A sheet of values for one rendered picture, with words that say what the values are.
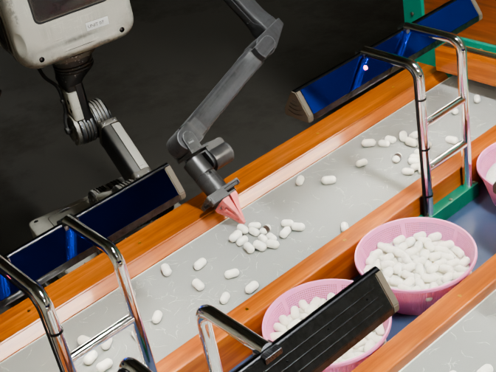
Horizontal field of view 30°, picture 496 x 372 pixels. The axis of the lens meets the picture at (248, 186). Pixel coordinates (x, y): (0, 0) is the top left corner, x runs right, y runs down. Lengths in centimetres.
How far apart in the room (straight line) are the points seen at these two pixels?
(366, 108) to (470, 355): 101
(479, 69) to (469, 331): 97
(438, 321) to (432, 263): 24
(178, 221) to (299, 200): 31
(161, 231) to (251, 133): 197
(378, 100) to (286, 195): 48
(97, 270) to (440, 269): 79
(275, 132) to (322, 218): 194
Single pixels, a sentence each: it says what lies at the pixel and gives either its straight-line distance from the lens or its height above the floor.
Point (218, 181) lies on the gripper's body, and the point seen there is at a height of 85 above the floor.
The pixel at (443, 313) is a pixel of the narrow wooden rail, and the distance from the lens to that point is 192.
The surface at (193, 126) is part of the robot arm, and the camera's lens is 229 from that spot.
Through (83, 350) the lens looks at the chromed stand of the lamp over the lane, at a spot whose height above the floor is 97.
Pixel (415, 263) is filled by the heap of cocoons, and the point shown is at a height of 74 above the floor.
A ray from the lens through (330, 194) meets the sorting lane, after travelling 234.
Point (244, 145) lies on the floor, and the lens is 412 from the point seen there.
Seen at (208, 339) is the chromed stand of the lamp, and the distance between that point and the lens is 150.
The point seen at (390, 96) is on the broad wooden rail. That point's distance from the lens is 270.
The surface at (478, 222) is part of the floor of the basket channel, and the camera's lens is 231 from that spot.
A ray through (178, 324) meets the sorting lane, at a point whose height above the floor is 74.
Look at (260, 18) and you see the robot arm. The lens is 254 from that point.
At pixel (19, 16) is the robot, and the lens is 234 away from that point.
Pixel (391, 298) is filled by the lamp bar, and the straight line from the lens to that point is 149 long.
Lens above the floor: 203
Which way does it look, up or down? 32 degrees down
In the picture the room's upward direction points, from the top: 11 degrees counter-clockwise
